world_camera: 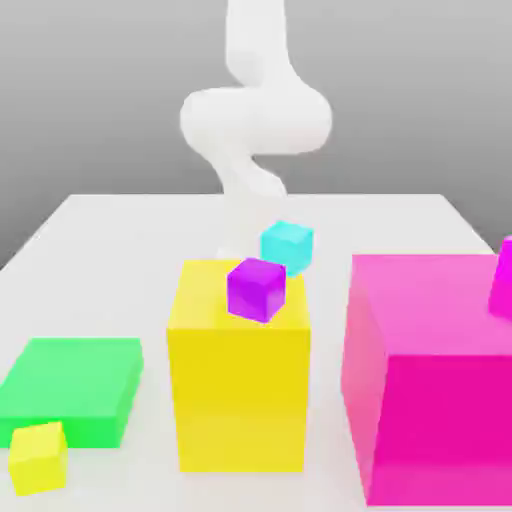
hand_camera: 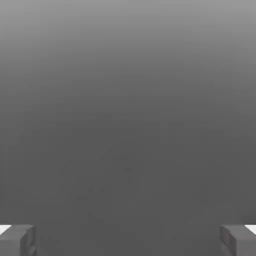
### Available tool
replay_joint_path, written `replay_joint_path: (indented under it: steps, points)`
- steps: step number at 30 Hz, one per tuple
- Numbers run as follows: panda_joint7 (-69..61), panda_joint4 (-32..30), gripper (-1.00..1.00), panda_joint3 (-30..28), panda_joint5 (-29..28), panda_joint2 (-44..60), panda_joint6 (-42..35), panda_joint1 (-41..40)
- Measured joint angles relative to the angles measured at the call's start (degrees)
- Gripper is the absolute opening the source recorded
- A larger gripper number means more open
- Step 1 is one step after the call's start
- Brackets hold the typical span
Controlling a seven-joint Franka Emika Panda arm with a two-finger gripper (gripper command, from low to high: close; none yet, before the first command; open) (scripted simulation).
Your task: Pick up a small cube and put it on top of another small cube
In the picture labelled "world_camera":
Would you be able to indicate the small purple cube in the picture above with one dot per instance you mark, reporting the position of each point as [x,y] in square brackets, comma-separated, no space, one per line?
[256,290]

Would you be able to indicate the large green box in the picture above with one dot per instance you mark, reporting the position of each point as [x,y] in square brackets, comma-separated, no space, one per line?
[76,384]

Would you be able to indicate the small magenta cube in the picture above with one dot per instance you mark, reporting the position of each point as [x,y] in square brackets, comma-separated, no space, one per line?
[503,280]

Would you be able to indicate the small yellow cube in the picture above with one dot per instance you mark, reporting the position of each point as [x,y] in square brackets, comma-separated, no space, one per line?
[38,460]

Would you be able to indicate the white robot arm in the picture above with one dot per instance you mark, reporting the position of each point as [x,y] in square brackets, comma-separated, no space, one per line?
[256,120]

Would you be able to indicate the large pink box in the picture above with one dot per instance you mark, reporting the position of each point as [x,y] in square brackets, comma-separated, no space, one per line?
[432,400]

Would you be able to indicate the large yellow box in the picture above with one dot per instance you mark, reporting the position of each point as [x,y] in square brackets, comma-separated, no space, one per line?
[239,392]

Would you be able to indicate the small cyan cube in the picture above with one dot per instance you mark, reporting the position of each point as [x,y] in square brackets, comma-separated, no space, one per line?
[288,244]

